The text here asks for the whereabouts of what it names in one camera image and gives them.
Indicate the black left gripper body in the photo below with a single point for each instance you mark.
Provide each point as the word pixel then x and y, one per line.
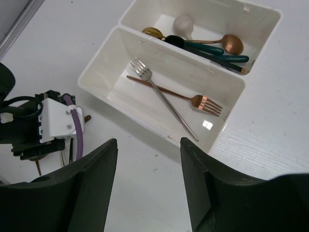
pixel 22 132

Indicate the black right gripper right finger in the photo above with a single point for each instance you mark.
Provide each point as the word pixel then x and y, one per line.
pixel 221 199

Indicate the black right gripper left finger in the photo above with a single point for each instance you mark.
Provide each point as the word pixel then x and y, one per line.
pixel 74 198

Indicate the copper fork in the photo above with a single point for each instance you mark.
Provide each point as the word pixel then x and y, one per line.
pixel 200 102

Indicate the silver fork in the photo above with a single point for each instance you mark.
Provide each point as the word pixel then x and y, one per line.
pixel 145 74

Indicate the gold spoon green handle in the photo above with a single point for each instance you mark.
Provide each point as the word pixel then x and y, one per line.
pixel 154 32
pixel 228 58

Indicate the large copper spoon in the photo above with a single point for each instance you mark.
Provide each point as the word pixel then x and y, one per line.
pixel 231 43

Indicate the black spoon green handle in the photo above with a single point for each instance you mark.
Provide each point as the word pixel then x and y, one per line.
pixel 181 43

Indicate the white handled copper tip utensil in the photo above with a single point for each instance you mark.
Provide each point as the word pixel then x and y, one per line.
pixel 226 64

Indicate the white near plastic container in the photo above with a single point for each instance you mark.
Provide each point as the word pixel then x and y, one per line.
pixel 110 78

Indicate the white plastic container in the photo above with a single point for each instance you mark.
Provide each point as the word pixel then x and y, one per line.
pixel 110 78
pixel 253 23

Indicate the white far plastic container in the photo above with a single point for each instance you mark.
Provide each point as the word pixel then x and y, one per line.
pixel 253 23

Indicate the white ceramic spoon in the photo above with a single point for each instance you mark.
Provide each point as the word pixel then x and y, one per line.
pixel 183 26

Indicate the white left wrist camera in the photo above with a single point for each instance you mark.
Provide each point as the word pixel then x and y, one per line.
pixel 56 121

